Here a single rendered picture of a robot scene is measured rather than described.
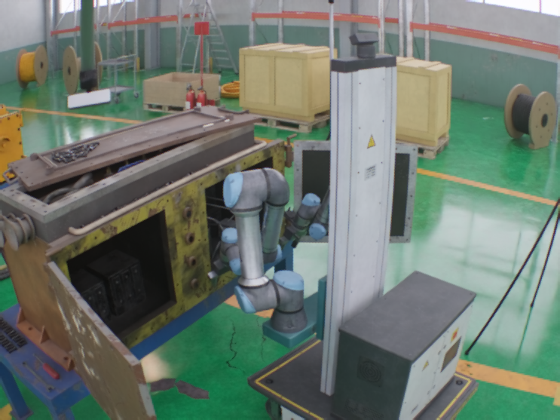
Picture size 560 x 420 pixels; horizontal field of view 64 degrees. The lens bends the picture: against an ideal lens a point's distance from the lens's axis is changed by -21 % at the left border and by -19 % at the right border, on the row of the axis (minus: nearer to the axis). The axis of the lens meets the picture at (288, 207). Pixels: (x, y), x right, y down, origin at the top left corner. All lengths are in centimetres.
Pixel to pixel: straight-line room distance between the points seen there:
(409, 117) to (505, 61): 444
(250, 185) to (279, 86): 565
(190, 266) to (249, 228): 48
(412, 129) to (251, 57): 257
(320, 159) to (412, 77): 387
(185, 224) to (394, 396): 112
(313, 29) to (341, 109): 1022
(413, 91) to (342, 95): 478
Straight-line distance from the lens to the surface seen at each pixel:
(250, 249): 198
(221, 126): 256
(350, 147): 188
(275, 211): 205
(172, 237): 224
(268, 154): 267
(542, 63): 1053
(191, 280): 241
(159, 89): 917
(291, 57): 730
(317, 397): 243
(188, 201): 227
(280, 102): 755
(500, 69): 1065
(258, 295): 203
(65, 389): 214
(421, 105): 655
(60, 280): 166
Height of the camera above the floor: 202
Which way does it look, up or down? 24 degrees down
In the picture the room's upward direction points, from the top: straight up
